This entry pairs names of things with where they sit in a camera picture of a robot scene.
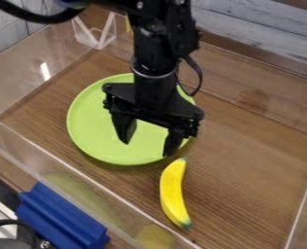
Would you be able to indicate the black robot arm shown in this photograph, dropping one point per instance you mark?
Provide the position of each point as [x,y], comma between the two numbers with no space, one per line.
[166,38]

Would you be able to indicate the clear acrylic corner bracket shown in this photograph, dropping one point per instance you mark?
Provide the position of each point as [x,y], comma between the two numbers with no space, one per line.
[94,37]

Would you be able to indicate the green round plate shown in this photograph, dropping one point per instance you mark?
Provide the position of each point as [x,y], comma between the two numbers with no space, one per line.
[92,132]

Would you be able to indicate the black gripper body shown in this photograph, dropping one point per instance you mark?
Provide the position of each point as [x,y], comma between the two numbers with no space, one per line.
[152,100]

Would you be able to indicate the yellow toy banana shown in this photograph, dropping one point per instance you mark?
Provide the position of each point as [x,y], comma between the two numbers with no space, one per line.
[171,194]

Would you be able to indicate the blue plastic block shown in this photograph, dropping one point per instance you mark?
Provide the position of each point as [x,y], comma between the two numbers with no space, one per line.
[60,222]

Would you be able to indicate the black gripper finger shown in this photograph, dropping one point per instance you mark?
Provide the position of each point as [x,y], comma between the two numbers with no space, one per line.
[172,141]
[124,125]

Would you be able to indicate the clear acrylic enclosure wall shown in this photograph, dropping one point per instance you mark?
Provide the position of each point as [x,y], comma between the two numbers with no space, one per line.
[244,185]

